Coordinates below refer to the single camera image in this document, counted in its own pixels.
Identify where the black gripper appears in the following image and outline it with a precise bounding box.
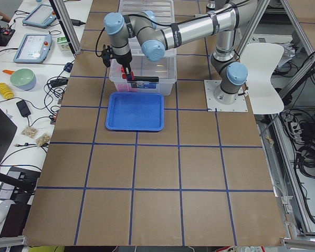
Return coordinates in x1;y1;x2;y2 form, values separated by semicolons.
112;46;135;81

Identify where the red block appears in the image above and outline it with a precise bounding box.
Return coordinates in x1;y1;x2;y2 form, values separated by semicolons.
121;66;130;79

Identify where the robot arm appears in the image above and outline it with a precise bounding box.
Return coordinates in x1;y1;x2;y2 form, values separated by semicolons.
100;1;257;104

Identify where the clear plastic storage box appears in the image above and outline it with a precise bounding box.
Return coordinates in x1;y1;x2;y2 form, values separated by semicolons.
109;0;178;97

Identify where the blue plastic tray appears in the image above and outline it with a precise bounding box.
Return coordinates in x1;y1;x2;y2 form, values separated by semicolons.
105;92;164;131

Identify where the green white carton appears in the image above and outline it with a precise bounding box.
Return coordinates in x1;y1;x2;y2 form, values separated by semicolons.
56;37;71;51

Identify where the blue teach pendant near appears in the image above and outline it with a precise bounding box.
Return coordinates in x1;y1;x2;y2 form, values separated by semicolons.
13;34;53;64

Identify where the blue teach pendant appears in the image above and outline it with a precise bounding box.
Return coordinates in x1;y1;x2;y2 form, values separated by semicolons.
13;34;53;64
22;4;57;28

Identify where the blue teach pendant far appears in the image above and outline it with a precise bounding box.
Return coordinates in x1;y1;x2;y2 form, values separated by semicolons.
22;4;57;28

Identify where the green bowl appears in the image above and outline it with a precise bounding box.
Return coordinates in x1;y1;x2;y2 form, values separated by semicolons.
10;68;36;91

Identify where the black power adapter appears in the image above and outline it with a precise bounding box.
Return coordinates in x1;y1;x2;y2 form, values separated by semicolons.
16;100;31;118

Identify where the yellow ridged toy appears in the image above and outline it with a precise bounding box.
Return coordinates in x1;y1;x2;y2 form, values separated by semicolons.
0;82;15;100

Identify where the white chair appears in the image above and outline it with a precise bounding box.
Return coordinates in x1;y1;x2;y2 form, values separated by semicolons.
240;43;284;114

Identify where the black box latch handle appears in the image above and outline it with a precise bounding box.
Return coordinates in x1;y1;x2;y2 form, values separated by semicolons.
134;76;159;82

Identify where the aluminium frame post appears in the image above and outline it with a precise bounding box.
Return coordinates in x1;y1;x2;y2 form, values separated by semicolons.
49;0;81;55

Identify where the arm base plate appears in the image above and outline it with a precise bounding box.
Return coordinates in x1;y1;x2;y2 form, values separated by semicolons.
204;80;248;112

